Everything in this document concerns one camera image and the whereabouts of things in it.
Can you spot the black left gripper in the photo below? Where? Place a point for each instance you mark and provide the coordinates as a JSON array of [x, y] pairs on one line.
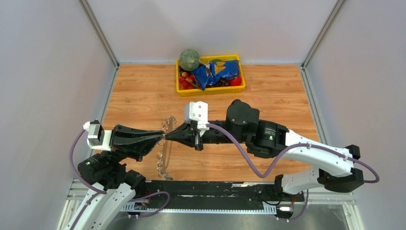
[[131, 141]]

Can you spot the green melon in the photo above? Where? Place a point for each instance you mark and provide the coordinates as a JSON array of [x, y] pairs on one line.
[[189, 60]]

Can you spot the yellow plastic bin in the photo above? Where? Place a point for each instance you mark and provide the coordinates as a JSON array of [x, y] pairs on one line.
[[205, 60]]

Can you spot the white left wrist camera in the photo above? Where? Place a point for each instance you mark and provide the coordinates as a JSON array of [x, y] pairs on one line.
[[98, 138]]

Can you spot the strawberries in bin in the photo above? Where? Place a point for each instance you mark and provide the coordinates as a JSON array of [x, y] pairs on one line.
[[187, 81]]

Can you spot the red tomato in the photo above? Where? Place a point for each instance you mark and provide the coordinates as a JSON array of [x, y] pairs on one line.
[[235, 81]]

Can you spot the blue snack bag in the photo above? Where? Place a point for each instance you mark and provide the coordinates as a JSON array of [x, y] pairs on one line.
[[216, 74]]

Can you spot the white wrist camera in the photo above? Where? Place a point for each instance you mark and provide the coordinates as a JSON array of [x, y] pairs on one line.
[[198, 112], [98, 138]]

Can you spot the metal key holder plate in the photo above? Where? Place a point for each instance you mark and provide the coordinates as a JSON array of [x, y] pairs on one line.
[[169, 125]]

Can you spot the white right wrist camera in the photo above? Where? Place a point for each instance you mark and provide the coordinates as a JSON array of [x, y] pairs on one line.
[[198, 112]]

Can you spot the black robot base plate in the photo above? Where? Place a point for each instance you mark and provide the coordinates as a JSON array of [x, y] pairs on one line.
[[205, 195]]

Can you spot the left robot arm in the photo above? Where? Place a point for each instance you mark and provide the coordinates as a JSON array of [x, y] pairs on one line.
[[109, 185]]

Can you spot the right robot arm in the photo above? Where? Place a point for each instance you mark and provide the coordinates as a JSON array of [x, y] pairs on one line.
[[263, 143]]

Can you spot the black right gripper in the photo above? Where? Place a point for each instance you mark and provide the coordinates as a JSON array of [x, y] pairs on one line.
[[187, 134]]

